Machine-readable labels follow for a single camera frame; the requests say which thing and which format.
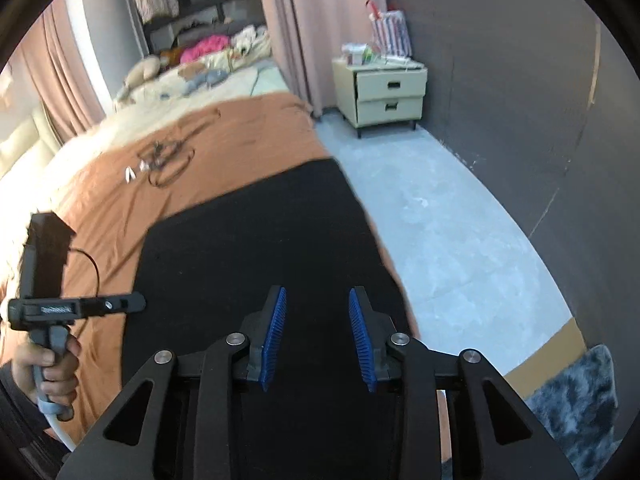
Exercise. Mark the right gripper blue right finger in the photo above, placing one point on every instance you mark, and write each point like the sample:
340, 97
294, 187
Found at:
493, 434

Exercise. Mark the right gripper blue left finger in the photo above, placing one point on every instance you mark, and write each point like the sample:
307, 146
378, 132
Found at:
174, 419

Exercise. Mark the black pants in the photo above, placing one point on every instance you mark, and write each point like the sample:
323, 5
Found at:
204, 270

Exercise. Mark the person's left hand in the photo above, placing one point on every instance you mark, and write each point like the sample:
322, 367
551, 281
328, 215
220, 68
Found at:
59, 382

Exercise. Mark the grey shaggy rug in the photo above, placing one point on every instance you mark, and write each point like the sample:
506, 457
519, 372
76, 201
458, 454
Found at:
578, 407

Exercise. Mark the cream bed sheet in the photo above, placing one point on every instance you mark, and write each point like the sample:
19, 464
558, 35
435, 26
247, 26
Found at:
158, 105

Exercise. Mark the pink curtain left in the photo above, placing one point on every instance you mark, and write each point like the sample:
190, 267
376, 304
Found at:
58, 74

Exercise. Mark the beige plush elephant toy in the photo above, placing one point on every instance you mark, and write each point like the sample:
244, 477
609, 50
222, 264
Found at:
145, 70

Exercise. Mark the pink blanket bundle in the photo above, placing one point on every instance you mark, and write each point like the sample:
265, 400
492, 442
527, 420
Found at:
210, 44

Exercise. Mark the cream bedside drawer cabinet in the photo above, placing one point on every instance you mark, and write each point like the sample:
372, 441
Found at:
379, 93

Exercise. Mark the striped gift bag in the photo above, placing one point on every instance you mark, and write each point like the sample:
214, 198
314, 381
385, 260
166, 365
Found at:
390, 31

